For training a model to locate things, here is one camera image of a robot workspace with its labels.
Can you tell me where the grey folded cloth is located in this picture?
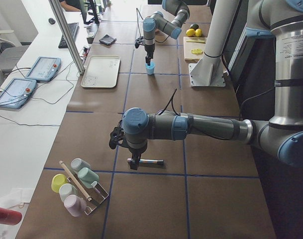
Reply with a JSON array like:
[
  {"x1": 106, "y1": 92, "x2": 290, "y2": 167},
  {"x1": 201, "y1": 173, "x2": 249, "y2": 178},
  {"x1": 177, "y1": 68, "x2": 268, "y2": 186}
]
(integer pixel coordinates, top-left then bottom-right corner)
[{"x1": 99, "y1": 34, "x2": 117, "y2": 46}]

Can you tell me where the aluminium frame post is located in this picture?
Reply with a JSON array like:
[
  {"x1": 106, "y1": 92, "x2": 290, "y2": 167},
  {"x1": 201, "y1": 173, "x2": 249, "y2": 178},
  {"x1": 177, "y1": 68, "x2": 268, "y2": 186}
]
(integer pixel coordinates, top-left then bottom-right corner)
[{"x1": 49, "y1": 0, "x2": 85, "y2": 75}]

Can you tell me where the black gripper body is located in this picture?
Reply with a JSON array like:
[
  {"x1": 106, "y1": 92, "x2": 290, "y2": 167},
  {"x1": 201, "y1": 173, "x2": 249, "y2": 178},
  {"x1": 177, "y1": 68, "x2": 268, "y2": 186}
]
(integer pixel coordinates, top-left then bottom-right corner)
[
  {"x1": 144, "y1": 44, "x2": 155, "y2": 58},
  {"x1": 127, "y1": 140, "x2": 148, "y2": 159}
]

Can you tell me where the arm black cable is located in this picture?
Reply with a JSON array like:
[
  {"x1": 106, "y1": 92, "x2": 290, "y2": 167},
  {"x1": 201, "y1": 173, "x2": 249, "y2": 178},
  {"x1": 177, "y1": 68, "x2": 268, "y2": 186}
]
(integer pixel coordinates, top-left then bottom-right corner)
[
  {"x1": 156, "y1": 88, "x2": 178, "y2": 117},
  {"x1": 136, "y1": 7, "x2": 172, "y2": 43}
]

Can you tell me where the black computer mouse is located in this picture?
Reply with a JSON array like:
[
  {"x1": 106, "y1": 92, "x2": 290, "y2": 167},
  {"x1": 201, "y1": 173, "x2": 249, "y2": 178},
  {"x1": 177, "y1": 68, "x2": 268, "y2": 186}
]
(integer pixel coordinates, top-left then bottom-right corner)
[{"x1": 48, "y1": 18, "x2": 56, "y2": 25}]

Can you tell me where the black keyboard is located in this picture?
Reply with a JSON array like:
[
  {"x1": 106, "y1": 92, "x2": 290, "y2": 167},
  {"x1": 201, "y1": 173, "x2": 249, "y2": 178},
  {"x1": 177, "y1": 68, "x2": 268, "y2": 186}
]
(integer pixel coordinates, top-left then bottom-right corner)
[{"x1": 58, "y1": 22, "x2": 80, "y2": 49}]

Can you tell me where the lemon slices stack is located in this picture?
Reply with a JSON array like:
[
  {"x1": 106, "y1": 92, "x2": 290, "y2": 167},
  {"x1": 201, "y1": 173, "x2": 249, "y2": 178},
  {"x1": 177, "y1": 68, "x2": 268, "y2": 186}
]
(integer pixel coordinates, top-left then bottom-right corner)
[{"x1": 191, "y1": 48, "x2": 203, "y2": 55}]

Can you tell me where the teach pendant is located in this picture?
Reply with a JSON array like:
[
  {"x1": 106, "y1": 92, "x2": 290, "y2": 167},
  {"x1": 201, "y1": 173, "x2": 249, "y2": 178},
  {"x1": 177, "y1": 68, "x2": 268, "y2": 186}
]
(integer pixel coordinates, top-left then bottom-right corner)
[
  {"x1": 0, "y1": 78, "x2": 37, "y2": 109},
  {"x1": 25, "y1": 56, "x2": 61, "y2": 82}
]

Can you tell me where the bamboo cutting board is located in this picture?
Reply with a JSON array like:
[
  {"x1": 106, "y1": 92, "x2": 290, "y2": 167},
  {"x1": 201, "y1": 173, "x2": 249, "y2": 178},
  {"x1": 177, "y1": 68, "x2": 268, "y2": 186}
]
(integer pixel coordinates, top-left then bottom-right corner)
[{"x1": 183, "y1": 36, "x2": 207, "y2": 61}]

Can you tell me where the white cup on rack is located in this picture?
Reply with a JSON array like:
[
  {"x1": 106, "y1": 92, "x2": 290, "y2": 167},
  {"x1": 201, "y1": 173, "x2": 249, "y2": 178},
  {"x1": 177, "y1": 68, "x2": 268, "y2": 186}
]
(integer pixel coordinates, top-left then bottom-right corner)
[{"x1": 59, "y1": 183, "x2": 78, "y2": 202}]

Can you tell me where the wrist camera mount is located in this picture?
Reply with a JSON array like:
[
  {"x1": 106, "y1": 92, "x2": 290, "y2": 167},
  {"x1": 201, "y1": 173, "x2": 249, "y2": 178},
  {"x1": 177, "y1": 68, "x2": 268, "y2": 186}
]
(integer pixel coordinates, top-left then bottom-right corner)
[
  {"x1": 134, "y1": 36, "x2": 144, "y2": 49},
  {"x1": 109, "y1": 120, "x2": 129, "y2": 149}
]

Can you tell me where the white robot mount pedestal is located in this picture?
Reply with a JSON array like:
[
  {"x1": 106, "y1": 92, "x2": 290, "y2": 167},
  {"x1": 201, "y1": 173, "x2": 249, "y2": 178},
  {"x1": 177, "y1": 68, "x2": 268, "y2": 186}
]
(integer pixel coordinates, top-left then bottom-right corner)
[{"x1": 189, "y1": 0, "x2": 240, "y2": 87}]

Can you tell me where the yellow plastic knife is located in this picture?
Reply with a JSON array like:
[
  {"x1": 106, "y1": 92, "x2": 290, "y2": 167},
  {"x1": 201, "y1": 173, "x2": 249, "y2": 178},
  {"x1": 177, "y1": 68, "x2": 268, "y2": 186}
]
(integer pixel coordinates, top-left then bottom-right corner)
[{"x1": 186, "y1": 40, "x2": 206, "y2": 44}]

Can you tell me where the red bottle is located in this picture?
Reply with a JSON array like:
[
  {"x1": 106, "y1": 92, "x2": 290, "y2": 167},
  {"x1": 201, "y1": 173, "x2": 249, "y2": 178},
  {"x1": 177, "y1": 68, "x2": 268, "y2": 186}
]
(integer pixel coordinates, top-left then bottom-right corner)
[{"x1": 0, "y1": 207, "x2": 22, "y2": 226}]

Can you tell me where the wooden rack handle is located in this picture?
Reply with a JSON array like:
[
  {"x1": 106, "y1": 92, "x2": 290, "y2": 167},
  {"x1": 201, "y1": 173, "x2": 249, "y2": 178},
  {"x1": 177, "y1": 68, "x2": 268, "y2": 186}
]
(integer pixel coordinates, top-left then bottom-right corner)
[{"x1": 59, "y1": 161, "x2": 92, "y2": 202}]

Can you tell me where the near teach pendant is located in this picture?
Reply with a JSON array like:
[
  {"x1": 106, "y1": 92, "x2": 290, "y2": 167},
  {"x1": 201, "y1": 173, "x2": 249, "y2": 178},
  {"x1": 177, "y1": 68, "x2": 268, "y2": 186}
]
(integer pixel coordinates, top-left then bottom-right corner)
[{"x1": 0, "y1": 78, "x2": 37, "y2": 109}]

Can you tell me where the yellow lemon upper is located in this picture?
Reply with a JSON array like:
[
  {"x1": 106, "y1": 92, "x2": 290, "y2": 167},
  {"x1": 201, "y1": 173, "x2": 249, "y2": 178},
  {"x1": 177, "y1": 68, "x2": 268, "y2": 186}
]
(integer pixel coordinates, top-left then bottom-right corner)
[{"x1": 186, "y1": 28, "x2": 196, "y2": 37}]

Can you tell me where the yellow lemon lower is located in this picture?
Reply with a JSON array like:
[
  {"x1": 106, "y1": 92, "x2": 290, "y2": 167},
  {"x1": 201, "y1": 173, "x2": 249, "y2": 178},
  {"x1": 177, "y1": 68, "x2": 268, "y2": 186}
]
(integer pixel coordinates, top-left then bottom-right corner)
[{"x1": 195, "y1": 28, "x2": 202, "y2": 37}]

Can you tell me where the far teach pendant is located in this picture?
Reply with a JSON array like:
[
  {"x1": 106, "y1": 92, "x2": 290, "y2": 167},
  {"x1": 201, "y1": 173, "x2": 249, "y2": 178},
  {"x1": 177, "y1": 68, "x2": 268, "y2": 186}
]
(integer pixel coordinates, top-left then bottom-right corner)
[{"x1": 25, "y1": 56, "x2": 61, "y2": 82}]

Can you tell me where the green avocado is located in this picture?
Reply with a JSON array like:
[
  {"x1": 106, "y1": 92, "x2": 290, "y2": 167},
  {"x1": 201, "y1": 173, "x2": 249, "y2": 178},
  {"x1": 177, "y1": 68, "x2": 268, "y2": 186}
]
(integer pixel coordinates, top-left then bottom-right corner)
[{"x1": 190, "y1": 23, "x2": 199, "y2": 30}]

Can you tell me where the yellow cup on rack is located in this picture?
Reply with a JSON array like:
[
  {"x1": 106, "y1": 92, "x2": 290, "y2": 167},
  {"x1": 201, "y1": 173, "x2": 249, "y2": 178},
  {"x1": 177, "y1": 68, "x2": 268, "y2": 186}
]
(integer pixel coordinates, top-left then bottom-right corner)
[{"x1": 51, "y1": 174, "x2": 68, "y2": 193}]

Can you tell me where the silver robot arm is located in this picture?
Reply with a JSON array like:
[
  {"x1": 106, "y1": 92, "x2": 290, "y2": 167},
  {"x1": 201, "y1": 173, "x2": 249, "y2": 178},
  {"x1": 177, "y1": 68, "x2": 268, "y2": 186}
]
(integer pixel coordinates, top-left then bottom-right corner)
[
  {"x1": 109, "y1": 0, "x2": 303, "y2": 170},
  {"x1": 142, "y1": 0, "x2": 190, "y2": 66}
]

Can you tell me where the grey cup on rack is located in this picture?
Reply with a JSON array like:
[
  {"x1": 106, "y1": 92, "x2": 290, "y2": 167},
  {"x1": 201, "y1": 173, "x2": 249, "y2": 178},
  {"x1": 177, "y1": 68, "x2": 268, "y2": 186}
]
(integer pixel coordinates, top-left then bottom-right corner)
[{"x1": 70, "y1": 158, "x2": 91, "y2": 173}]

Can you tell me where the light blue plastic cup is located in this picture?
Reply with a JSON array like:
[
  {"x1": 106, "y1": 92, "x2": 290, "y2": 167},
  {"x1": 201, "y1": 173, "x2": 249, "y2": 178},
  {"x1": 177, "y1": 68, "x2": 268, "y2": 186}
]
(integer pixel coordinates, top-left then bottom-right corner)
[{"x1": 145, "y1": 61, "x2": 155, "y2": 75}]

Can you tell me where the white wire cup rack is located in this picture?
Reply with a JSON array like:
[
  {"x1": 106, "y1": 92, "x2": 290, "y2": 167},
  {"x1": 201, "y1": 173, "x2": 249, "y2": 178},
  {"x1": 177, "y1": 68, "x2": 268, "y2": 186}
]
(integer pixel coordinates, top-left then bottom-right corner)
[{"x1": 67, "y1": 176, "x2": 109, "y2": 216}]

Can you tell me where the cream bear serving tray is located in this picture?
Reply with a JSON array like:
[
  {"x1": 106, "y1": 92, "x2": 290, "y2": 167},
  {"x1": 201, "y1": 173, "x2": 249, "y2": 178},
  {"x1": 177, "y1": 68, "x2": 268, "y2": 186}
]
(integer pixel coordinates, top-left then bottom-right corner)
[{"x1": 81, "y1": 55, "x2": 120, "y2": 88}]

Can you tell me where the green cup on rack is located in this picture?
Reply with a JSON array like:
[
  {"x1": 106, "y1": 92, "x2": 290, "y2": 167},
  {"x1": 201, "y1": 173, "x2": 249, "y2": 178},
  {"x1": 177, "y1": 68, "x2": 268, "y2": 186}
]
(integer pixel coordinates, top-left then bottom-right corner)
[{"x1": 77, "y1": 167, "x2": 100, "y2": 188}]

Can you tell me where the yellow lemon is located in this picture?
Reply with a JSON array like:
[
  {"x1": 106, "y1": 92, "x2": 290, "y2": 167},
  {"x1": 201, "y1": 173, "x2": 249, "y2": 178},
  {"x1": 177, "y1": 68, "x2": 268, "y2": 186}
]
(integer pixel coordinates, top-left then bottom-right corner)
[
  {"x1": 186, "y1": 28, "x2": 196, "y2": 37},
  {"x1": 195, "y1": 28, "x2": 202, "y2": 37}
]

